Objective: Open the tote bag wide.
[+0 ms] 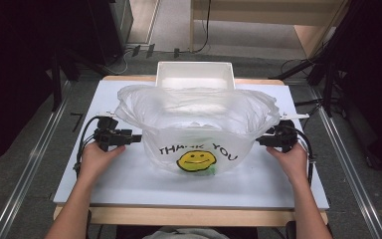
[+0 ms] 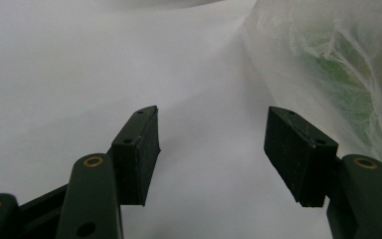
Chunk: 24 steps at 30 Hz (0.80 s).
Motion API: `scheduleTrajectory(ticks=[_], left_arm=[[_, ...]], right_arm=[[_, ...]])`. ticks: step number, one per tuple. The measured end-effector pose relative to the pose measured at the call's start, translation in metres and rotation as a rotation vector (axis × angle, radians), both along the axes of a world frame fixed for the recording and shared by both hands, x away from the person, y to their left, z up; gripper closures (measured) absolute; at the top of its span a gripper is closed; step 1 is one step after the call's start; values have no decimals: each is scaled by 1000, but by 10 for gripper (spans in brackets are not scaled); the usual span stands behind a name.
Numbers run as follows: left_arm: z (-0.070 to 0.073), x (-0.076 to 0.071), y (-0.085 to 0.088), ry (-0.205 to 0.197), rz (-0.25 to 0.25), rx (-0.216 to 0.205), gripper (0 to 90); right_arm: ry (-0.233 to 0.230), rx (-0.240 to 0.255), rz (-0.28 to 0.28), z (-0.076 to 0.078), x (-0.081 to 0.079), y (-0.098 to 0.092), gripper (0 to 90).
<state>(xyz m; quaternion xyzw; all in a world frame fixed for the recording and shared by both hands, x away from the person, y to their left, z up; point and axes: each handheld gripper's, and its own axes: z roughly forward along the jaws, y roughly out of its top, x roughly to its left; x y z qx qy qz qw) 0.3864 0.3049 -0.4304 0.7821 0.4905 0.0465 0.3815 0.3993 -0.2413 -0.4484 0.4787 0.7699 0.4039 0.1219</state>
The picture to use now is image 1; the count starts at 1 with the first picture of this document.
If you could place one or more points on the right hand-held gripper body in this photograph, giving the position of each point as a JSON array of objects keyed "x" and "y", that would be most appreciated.
[{"x": 283, "y": 136}]

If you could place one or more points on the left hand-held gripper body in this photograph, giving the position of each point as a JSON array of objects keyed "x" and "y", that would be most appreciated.
[{"x": 111, "y": 136}]

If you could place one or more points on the clear smiley plastic bag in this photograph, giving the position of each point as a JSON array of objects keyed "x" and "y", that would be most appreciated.
[{"x": 195, "y": 109}]

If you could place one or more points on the white plastic bin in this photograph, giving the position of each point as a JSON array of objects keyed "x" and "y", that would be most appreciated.
[{"x": 192, "y": 70}]

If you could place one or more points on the person's left hand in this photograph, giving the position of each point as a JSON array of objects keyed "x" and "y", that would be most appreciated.
[{"x": 96, "y": 162}]

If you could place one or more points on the person's right hand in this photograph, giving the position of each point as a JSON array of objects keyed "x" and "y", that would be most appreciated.
[{"x": 293, "y": 164}]

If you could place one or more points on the black metal stand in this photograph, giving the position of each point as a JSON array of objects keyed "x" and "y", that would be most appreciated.
[{"x": 328, "y": 86}]

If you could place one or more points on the wooden table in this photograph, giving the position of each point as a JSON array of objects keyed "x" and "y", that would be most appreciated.
[{"x": 192, "y": 217}]

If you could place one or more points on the person's grey clothing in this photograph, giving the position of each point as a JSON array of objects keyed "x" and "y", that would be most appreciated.
[{"x": 185, "y": 234}]

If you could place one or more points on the black cabinet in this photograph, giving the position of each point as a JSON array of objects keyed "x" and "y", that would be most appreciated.
[{"x": 112, "y": 26}]

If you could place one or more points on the light wooden shelf unit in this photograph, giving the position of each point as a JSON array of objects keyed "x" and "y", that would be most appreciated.
[{"x": 265, "y": 13}]

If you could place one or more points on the metal floor rail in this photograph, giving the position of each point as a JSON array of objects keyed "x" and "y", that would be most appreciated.
[
  {"x": 348, "y": 166},
  {"x": 30, "y": 166}
]

